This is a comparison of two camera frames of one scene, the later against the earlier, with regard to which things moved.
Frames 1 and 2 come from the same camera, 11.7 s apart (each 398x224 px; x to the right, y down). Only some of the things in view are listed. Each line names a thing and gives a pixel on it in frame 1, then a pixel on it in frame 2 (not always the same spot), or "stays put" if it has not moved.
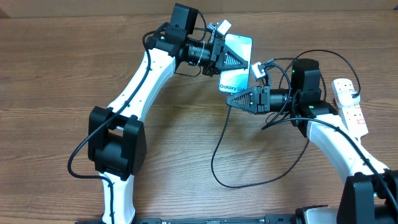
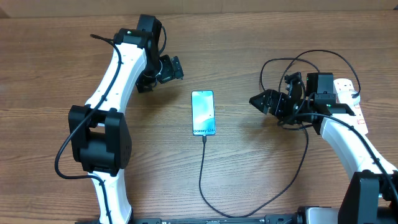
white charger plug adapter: (345, 99) stays put
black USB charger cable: (310, 138) to (285, 191)
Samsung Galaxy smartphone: (236, 80) to (203, 112)
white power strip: (352, 115) stays put
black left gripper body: (210, 67) to (169, 69)
